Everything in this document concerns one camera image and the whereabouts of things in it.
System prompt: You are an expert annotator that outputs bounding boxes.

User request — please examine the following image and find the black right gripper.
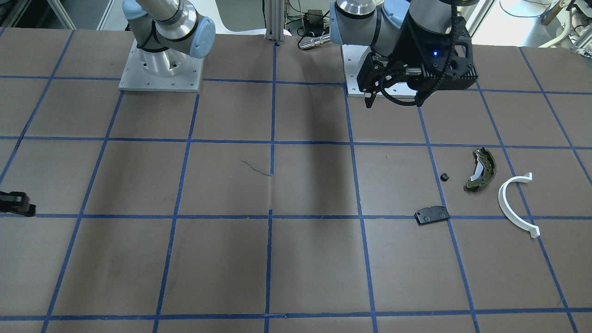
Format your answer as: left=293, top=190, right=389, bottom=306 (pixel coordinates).
left=0, top=191, right=36, bottom=217

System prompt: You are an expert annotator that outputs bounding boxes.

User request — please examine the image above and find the black brake pad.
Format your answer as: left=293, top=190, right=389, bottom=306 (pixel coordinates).
left=414, top=206, right=450, bottom=226

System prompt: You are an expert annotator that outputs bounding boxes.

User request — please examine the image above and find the white curved plastic part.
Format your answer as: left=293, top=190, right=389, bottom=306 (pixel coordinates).
left=498, top=173, right=541, bottom=239

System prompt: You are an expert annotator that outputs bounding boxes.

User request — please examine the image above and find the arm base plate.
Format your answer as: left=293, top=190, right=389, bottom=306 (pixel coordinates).
left=118, top=40, right=204, bottom=93
left=341, top=44, right=421, bottom=99

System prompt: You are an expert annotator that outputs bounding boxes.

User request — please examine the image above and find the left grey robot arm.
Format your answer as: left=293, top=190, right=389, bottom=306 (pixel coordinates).
left=329, top=0, right=478, bottom=108

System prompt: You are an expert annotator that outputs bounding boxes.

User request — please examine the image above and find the aluminium frame post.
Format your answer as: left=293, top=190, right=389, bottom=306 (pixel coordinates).
left=262, top=0, right=285, bottom=45

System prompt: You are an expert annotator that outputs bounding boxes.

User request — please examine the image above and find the green brake shoe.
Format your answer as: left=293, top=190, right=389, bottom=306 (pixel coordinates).
left=465, top=147, right=497, bottom=192

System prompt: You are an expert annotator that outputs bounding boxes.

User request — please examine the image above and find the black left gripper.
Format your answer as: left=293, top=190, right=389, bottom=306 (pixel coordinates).
left=357, top=15, right=479, bottom=108

